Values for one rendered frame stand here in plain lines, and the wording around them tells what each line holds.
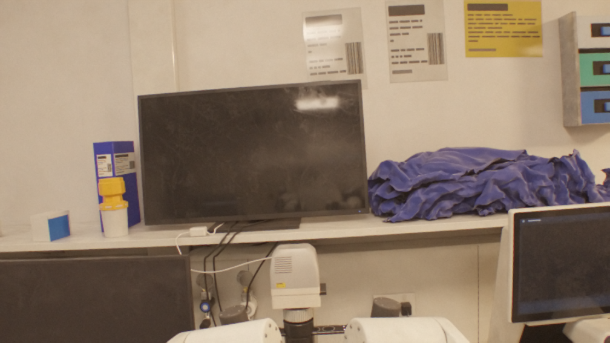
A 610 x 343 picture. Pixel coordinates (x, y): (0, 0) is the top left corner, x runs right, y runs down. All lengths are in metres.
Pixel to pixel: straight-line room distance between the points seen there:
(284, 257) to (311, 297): 0.10
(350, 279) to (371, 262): 0.09
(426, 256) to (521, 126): 0.61
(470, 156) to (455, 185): 0.22
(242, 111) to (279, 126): 0.13
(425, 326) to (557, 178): 1.04
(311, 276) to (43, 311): 0.69
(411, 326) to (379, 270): 1.06
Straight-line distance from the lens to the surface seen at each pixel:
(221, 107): 1.40
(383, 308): 0.54
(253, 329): 0.49
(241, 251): 1.55
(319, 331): 1.02
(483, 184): 1.38
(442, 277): 1.61
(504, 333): 1.34
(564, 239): 1.14
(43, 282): 1.25
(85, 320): 1.22
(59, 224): 1.57
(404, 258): 1.56
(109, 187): 1.44
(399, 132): 1.63
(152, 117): 1.46
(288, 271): 0.94
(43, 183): 1.94
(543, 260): 1.12
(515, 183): 1.40
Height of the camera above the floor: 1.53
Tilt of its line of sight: 4 degrees down
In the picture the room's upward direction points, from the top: 4 degrees counter-clockwise
